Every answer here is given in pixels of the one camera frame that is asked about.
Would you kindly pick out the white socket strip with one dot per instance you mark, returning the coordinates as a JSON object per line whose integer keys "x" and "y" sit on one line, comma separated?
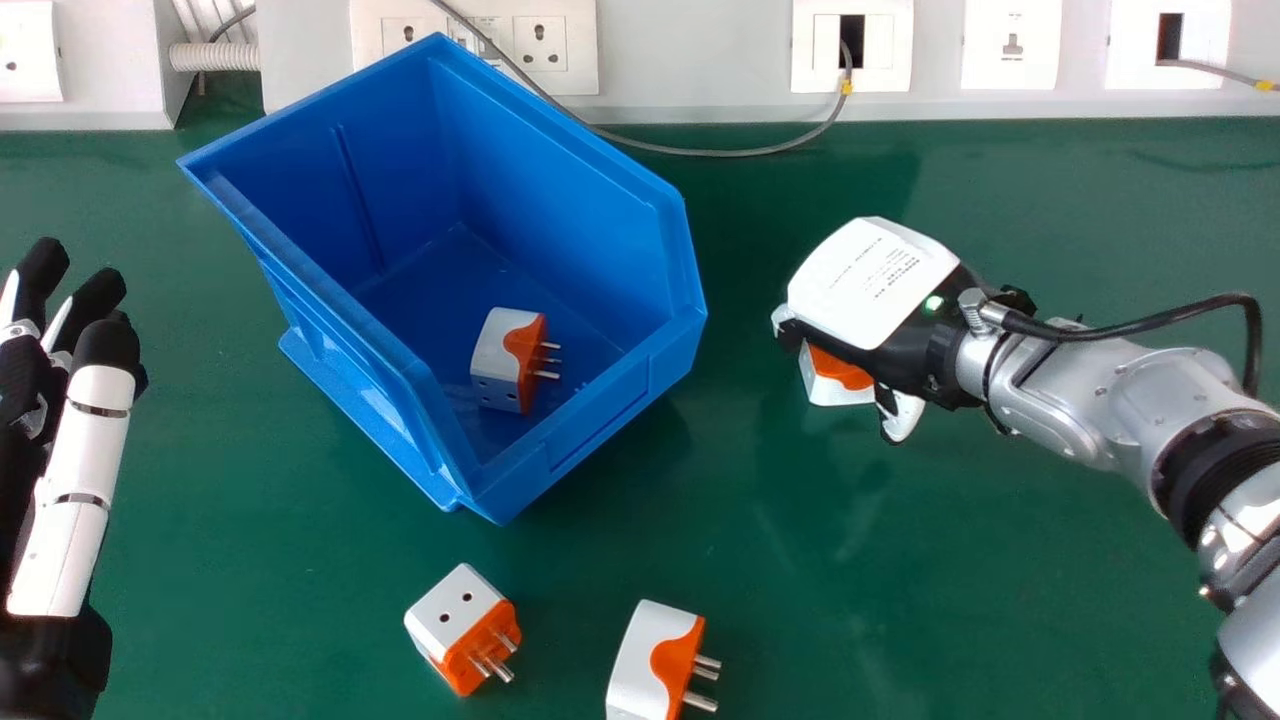
{"x": 475, "y": 45}

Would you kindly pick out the white-and-orange plug adapter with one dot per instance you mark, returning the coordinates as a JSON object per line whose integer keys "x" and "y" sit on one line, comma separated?
{"x": 510, "y": 362}
{"x": 462, "y": 625}
{"x": 830, "y": 378}
{"x": 655, "y": 665}

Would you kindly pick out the white wall socket plate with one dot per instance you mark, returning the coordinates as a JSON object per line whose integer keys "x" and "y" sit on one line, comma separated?
{"x": 1168, "y": 42}
{"x": 1012, "y": 45}
{"x": 28, "y": 50}
{"x": 852, "y": 45}

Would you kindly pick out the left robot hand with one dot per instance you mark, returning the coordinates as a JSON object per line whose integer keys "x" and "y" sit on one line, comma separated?
{"x": 70, "y": 470}

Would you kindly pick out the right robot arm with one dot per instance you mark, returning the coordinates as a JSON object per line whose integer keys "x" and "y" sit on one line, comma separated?
{"x": 1130, "y": 400}

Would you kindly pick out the blue plastic bin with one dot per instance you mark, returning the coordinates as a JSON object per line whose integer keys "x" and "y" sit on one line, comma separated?
{"x": 450, "y": 280}

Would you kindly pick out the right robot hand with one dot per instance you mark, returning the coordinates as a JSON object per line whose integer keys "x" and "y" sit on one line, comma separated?
{"x": 870, "y": 290}

